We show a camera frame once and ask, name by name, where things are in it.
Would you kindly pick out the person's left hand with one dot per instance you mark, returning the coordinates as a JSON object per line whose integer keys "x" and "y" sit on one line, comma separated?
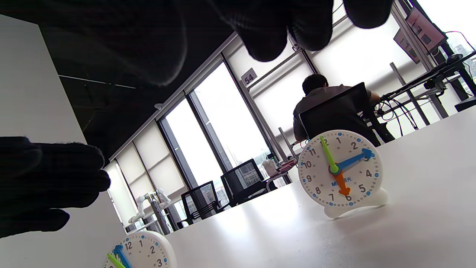
{"x": 44, "y": 175}

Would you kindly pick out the person's right hand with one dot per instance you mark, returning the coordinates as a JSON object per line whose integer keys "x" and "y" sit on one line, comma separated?
{"x": 267, "y": 29}

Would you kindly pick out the white teaching clock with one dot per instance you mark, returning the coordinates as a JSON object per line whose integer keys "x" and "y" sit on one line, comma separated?
{"x": 357, "y": 186}
{"x": 148, "y": 253}

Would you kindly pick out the grey number sign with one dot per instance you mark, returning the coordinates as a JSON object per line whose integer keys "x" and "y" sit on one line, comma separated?
{"x": 249, "y": 77}

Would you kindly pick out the white robot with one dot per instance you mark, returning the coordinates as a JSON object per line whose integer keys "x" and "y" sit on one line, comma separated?
{"x": 143, "y": 203}

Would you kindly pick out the black high-back office chair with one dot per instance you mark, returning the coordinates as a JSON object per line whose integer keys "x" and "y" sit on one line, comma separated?
{"x": 334, "y": 119}

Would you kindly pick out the flat computer monitor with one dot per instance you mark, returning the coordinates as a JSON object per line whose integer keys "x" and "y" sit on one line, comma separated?
{"x": 403, "y": 42}
{"x": 424, "y": 28}

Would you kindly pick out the red card box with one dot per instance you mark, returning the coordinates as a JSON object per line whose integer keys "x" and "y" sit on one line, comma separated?
{"x": 288, "y": 165}

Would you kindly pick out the translucent white container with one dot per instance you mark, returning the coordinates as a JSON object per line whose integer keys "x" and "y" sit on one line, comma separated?
{"x": 269, "y": 168}

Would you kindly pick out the black mesh office chair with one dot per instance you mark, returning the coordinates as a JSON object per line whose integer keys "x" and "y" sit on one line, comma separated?
{"x": 241, "y": 178}
{"x": 200, "y": 197}

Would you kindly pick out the black desk with white legs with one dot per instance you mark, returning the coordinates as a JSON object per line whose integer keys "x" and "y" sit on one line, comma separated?
{"x": 427, "y": 78}

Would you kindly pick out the black computer mouse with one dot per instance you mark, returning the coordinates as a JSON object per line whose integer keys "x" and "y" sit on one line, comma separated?
{"x": 454, "y": 58}

